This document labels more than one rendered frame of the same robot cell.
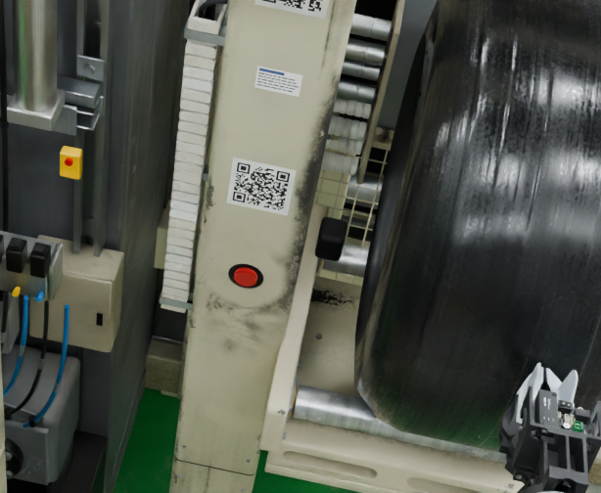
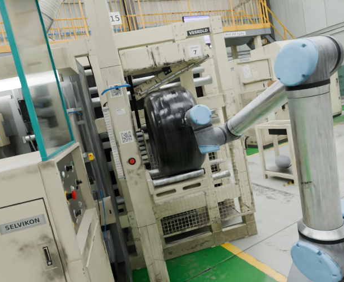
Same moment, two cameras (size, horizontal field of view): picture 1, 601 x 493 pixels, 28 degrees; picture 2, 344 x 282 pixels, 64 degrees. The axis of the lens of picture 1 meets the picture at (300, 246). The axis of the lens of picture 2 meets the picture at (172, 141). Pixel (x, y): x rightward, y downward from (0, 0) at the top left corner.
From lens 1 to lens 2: 108 cm
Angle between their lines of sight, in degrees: 38
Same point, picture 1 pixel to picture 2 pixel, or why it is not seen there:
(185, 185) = (113, 145)
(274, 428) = (150, 185)
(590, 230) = (179, 99)
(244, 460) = (152, 218)
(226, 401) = (142, 201)
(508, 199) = (163, 101)
